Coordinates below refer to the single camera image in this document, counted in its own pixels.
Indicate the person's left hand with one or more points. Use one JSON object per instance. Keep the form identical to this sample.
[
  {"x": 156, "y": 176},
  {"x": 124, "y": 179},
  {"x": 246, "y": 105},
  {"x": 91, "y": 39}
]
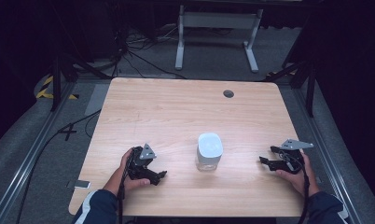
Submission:
[{"x": 131, "y": 184}]

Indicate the aluminium floor rail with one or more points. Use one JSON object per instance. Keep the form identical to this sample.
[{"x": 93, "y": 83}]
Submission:
[
  {"x": 325, "y": 155},
  {"x": 27, "y": 161}
]

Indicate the grey tape piece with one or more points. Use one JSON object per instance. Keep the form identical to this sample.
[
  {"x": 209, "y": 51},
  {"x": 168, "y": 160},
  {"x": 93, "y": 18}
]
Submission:
[{"x": 78, "y": 184}]

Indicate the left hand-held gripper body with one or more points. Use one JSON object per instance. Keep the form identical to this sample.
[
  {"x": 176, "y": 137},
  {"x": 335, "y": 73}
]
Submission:
[{"x": 138, "y": 169}]

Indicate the clear jar with white lid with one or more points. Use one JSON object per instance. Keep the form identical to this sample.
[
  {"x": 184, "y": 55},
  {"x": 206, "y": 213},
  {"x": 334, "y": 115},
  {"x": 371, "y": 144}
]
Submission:
[{"x": 210, "y": 151}]

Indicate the black tripod stand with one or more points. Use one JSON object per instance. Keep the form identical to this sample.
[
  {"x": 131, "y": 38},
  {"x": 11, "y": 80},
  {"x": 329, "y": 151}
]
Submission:
[
  {"x": 310, "y": 87},
  {"x": 56, "y": 81}
]

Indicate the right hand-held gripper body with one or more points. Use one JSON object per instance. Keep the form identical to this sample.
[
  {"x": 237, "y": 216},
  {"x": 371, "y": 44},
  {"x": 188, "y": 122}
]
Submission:
[{"x": 291, "y": 163}]

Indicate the white metal desk frame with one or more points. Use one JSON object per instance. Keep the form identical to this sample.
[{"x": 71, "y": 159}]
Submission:
[{"x": 218, "y": 20}]

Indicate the person's right hand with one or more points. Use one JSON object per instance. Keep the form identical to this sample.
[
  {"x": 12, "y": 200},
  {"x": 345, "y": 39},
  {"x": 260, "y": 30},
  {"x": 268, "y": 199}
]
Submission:
[{"x": 300, "y": 180}]

